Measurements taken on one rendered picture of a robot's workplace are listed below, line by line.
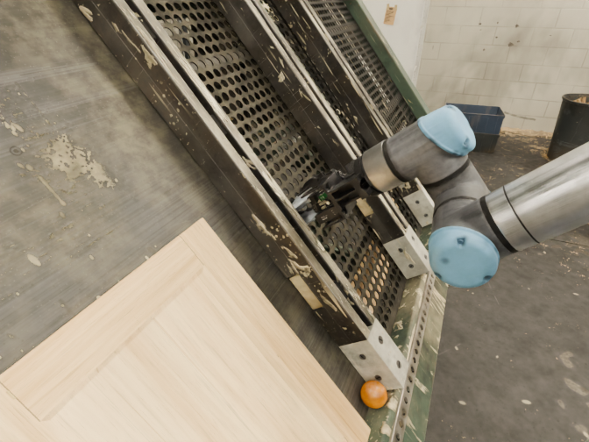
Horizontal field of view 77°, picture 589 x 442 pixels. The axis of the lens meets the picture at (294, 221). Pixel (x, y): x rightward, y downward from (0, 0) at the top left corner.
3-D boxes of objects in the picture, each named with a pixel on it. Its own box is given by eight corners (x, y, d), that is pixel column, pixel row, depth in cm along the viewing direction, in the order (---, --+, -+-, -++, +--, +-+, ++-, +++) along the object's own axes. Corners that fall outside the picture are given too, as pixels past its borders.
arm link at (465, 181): (454, 260, 55) (415, 203, 52) (455, 223, 63) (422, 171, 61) (510, 240, 50) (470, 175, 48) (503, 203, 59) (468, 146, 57)
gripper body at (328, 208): (296, 197, 64) (350, 166, 57) (315, 177, 71) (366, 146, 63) (321, 232, 66) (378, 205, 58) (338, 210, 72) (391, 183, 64)
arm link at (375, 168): (388, 133, 60) (415, 174, 62) (365, 146, 63) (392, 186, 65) (376, 149, 55) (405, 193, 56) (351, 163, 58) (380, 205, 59)
